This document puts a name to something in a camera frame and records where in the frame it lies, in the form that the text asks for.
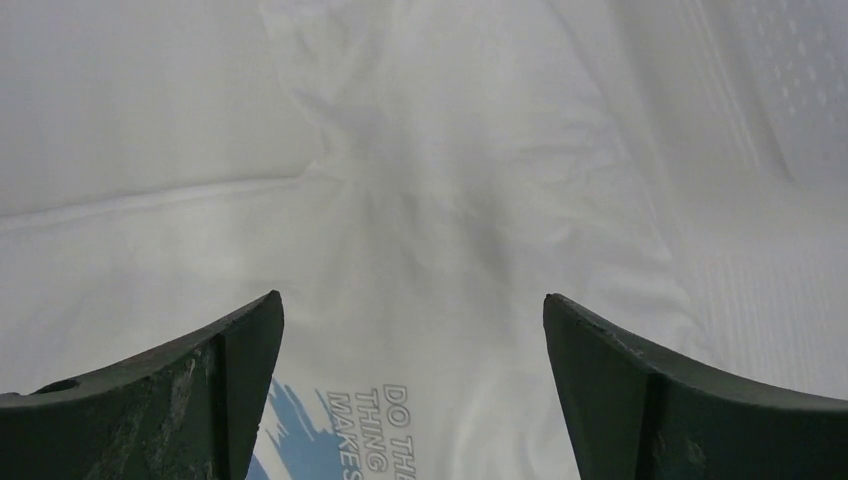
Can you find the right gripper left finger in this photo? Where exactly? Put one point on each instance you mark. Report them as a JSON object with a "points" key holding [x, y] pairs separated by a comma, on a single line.
{"points": [[187, 409]]}

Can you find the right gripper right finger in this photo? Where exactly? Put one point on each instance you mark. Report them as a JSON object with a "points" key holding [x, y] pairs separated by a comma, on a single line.
{"points": [[637, 410]]}

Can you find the white printed t-shirt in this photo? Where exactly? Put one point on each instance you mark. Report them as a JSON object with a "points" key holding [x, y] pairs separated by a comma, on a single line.
{"points": [[413, 177]]}

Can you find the white plastic basket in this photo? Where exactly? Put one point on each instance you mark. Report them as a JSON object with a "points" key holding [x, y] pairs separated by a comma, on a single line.
{"points": [[795, 53]]}

